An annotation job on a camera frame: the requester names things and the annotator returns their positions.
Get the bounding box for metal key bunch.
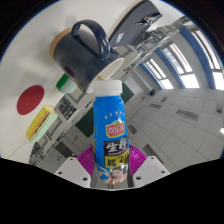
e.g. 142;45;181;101
134;13;162;26

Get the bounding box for white classroom chairs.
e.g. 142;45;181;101
28;15;193;166

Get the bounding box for flat round red coaster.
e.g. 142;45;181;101
16;84;46;116

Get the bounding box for dark navy mug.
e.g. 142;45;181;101
49;19;125;94

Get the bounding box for green chalkboard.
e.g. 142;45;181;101
74;82;135;138

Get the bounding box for ceiling light panels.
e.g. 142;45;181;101
128;96;224;158

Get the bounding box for classroom windows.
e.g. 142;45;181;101
144;26;224;91

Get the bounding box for black notebook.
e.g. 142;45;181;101
109;0;164;48

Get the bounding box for blue drink bottle white cap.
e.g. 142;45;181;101
92;79;130;186

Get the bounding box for yellow sponge with green top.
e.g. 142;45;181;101
25;105;59;144

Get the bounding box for dark classroom door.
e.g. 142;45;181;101
54;141;74;158

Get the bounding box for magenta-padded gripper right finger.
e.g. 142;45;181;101
127;144;171;189

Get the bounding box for blue curtains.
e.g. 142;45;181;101
139;26;214;91

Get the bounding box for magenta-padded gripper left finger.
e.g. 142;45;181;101
54;144;98;189

